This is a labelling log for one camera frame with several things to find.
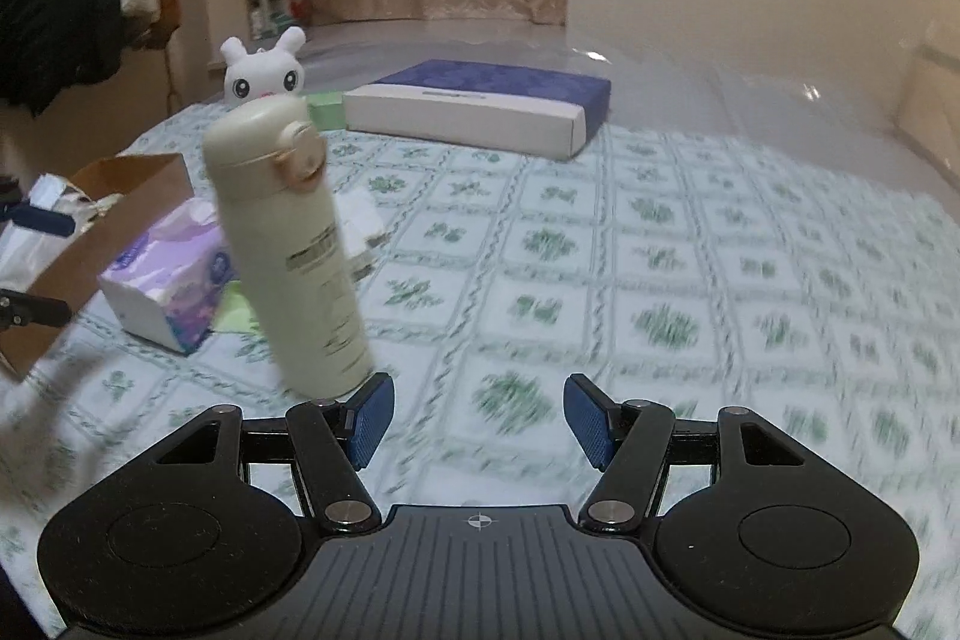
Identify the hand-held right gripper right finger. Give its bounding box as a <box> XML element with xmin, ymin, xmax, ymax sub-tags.
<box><xmin>562</xmin><ymin>374</ymin><xmax>807</xmax><ymax>532</ymax></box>

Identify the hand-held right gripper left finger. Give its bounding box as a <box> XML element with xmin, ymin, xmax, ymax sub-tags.
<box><xmin>154</xmin><ymin>372</ymin><xmax>396</xmax><ymax>536</ymax></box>

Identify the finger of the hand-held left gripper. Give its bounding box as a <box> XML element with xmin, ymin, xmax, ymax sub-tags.
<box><xmin>0</xmin><ymin>201</ymin><xmax>77</xmax><ymax>238</ymax></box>
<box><xmin>0</xmin><ymin>289</ymin><xmax>73</xmax><ymax>327</ymax></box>

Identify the white plastic bag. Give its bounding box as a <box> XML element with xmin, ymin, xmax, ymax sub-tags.
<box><xmin>0</xmin><ymin>173</ymin><xmax>125</xmax><ymax>296</ymax></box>

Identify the brown cardboard box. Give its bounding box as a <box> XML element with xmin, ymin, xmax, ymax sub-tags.
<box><xmin>0</xmin><ymin>152</ymin><xmax>193</xmax><ymax>383</ymax></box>

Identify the cream thermos bottle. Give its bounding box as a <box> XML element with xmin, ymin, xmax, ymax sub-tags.
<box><xmin>204</xmin><ymin>94</ymin><xmax>376</xmax><ymax>399</ymax></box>

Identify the green floral bed sheet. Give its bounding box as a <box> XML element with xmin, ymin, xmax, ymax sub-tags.
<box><xmin>0</xmin><ymin>100</ymin><xmax>960</xmax><ymax>640</ymax></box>

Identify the purple tissue pack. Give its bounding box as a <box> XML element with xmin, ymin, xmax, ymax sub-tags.
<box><xmin>97</xmin><ymin>197</ymin><xmax>241</xmax><ymax>356</ymax></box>

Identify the white rabbit plush toy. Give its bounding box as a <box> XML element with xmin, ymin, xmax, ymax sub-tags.
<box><xmin>220</xmin><ymin>26</ymin><xmax>308</xmax><ymax>106</ymax></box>

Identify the green tissue box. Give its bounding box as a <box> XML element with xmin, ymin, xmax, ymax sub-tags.
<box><xmin>304</xmin><ymin>91</ymin><xmax>350</xmax><ymax>133</ymax></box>

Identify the blue and white flat box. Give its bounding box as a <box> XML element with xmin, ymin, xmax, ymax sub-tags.
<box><xmin>343</xmin><ymin>59</ymin><xmax>611</xmax><ymax>163</ymax></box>

